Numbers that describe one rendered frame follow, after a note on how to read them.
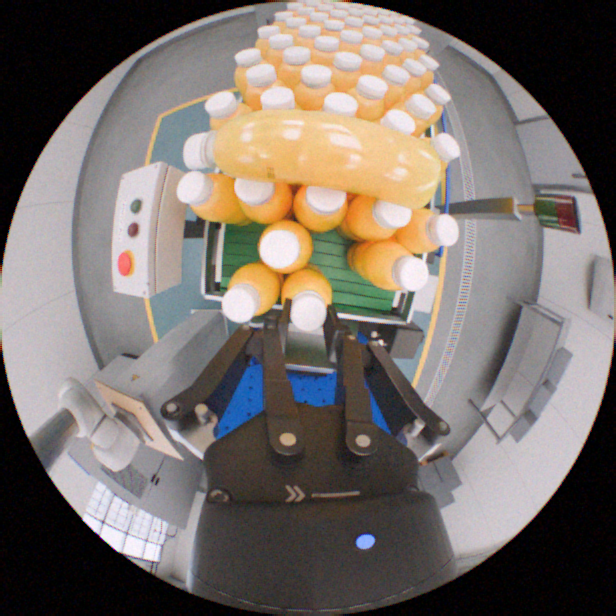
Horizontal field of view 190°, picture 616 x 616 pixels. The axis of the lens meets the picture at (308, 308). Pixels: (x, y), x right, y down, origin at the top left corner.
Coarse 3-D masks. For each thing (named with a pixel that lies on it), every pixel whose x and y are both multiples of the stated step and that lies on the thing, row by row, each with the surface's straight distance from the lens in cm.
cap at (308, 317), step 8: (304, 296) 21; (312, 296) 21; (296, 304) 21; (304, 304) 21; (312, 304) 21; (320, 304) 21; (296, 312) 21; (304, 312) 21; (312, 312) 21; (320, 312) 21; (296, 320) 21; (304, 320) 21; (312, 320) 21; (320, 320) 21; (304, 328) 22; (312, 328) 22
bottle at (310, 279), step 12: (312, 264) 38; (288, 276) 29; (300, 276) 25; (312, 276) 25; (324, 276) 28; (288, 288) 25; (300, 288) 24; (312, 288) 24; (324, 288) 25; (324, 300) 23
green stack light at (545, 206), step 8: (536, 200) 43; (544, 200) 42; (552, 200) 42; (536, 208) 42; (544, 208) 42; (552, 208) 41; (544, 216) 42; (552, 216) 41; (544, 224) 43; (552, 224) 42
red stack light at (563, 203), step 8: (560, 200) 41; (568, 200) 41; (560, 208) 41; (568, 208) 40; (560, 216) 41; (568, 216) 40; (560, 224) 42; (568, 224) 41; (568, 232) 43; (576, 232) 42
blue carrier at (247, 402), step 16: (256, 368) 40; (240, 384) 37; (256, 384) 37; (304, 384) 38; (320, 384) 39; (240, 400) 34; (256, 400) 34; (304, 400) 35; (320, 400) 35; (224, 416) 32; (240, 416) 32; (224, 432) 30
